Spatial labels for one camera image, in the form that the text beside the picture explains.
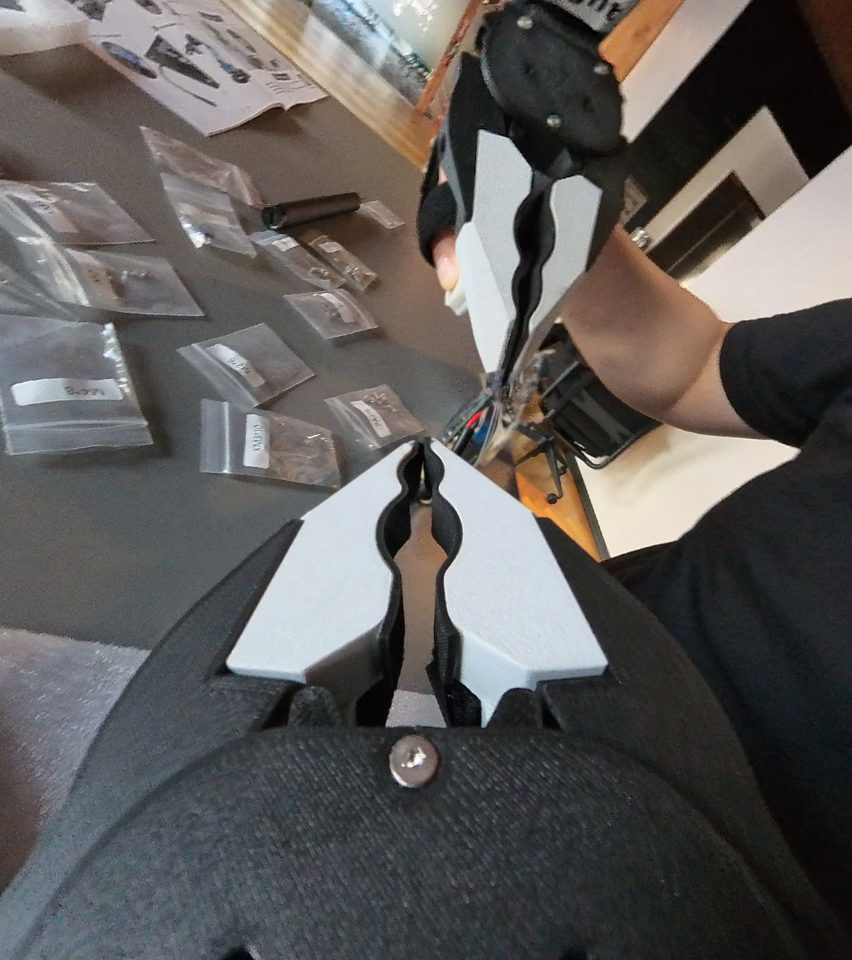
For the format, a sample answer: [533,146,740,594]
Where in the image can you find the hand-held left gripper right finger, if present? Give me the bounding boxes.
[431,438,611,729]

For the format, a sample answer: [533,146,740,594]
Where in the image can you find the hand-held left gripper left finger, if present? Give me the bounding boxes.
[227,438,431,729]

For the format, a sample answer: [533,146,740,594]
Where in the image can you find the person's right forearm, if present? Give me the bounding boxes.
[558,225,749,447]

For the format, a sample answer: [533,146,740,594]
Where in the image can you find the white foam tray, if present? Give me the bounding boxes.
[0,0,89,58]

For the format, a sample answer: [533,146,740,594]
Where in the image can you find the black cylindrical tool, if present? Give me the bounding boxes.
[258,191,359,229]

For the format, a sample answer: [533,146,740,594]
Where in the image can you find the printed instruction sheet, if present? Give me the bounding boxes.
[89,0,329,136]

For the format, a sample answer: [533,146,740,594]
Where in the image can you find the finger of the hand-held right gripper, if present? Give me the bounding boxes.
[453,129,550,379]
[510,168,617,379]

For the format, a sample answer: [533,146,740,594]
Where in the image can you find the scattered small clear parts bags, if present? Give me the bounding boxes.
[0,98,427,489]

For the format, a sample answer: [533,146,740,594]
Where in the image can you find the white foam sheet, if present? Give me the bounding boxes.
[0,618,149,931]

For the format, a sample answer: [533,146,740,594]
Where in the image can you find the silver plastic parts bag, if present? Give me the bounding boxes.
[464,345,535,469]

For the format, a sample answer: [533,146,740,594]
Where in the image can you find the person's right hand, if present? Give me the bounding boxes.
[429,237,467,297]

